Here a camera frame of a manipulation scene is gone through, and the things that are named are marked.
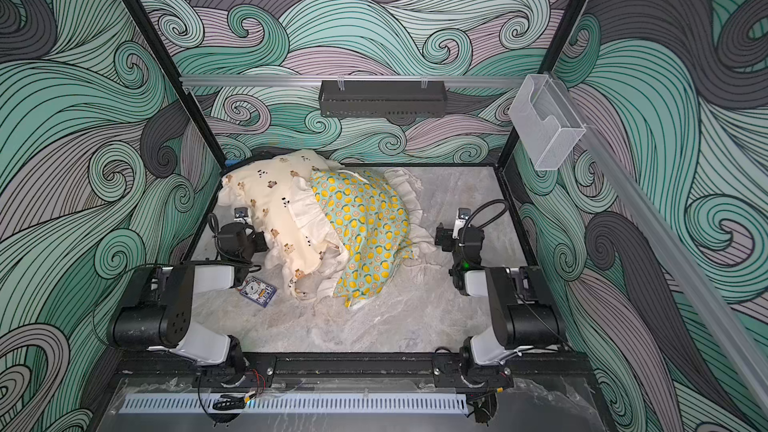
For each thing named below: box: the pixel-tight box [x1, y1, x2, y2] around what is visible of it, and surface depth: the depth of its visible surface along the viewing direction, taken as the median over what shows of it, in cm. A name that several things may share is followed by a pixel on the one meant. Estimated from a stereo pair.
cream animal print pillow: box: [218, 150, 343, 302], surface depth 88 cm
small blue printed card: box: [240, 277, 277, 308], surface depth 87 cm
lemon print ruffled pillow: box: [291, 168, 435, 308], surface depth 89 cm
